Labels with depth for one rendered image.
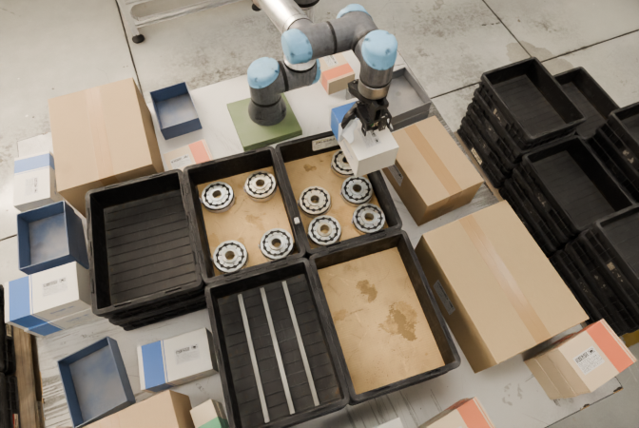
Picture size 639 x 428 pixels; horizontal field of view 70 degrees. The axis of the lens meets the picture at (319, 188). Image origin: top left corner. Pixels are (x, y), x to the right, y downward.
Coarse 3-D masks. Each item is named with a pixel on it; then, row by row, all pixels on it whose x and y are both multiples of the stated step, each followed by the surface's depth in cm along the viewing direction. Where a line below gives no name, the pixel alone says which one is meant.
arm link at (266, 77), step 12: (264, 60) 163; (252, 72) 160; (264, 72) 160; (276, 72) 160; (252, 84) 162; (264, 84) 160; (276, 84) 163; (252, 96) 168; (264, 96) 165; (276, 96) 168
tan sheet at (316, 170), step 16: (304, 160) 157; (320, 160) 157; (288, 176) 154; (304, 176) 154; (320, 176) 154; (336, 176) 154; (336, 192) 151; (336, 208) 148; (352, 208) 148; (304, 224) 145; (352, 224) 145; (384, 224) 145
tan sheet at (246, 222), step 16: (240, 176) 154; (240, 192) 151; (240, 208) 148; (256, 208) 148; (272, 208) 148; (208, 224) 145; (224, 224) 145; (240, 224) 145; (256, 224) 145; (272, 224) 145; (288, 224) 145; (208, 240) 143; (224, 240) 143; (240, 240) 143; (256, 240) 143; (256, 256) 140
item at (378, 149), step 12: (336, 108) 129; (348, 108) 129; (336, 120) 128; (336, 132) 132; (360, 132) 125; (372, 132) 125; (384, 132) 125; (348, 144) 124; (360, 144) 123; (372, 144) 123; (384, 144) 123; (396, 144) 123; (348, 156) 128; (360, 156) 121; (372, 156) 121; (384, 156) 124; (396, 156) 127; (360, 168) 125; (372, 168) 127
